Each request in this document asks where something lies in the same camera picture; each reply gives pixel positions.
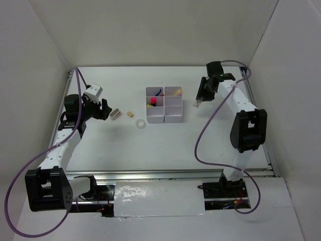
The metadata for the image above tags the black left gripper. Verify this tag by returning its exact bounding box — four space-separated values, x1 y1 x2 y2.
79 92 112 121

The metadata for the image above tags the black pink highlighter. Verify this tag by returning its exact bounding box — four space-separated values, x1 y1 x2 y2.
150 97 157 106

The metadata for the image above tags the pink white stapler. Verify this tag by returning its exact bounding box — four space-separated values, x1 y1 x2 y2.
109 108 121 120

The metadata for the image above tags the clear tape roll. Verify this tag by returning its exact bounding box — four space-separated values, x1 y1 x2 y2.
135 119 146 129

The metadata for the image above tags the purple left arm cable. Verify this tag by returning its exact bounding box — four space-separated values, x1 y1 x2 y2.
4 67 91 238

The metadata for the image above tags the white organizer container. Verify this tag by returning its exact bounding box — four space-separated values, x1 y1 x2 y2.
164 86 183 123
145 87 165 124

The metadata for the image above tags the small yellow eraser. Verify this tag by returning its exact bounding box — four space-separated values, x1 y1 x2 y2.
127 111 134 117

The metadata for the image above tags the white foil-taped panel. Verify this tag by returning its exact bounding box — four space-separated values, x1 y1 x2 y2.
114 181 206 217

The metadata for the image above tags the aluminium frame rail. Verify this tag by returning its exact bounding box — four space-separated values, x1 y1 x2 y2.
37 168 280 183

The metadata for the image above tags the white left organizer container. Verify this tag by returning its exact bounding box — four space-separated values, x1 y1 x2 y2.
145 87 165 124

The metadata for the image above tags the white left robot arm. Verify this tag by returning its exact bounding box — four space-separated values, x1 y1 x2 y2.
25 87 112 212

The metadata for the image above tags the beige white eraser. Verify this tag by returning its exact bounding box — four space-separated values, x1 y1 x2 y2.
193 99 202 108

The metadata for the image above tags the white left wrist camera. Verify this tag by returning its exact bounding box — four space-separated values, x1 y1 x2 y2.
84 84 103 103

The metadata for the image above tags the white right organizer container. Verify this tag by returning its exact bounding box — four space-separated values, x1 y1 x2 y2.
164 86 183 123

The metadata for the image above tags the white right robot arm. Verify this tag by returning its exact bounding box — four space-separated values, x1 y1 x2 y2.
194 61 267 197

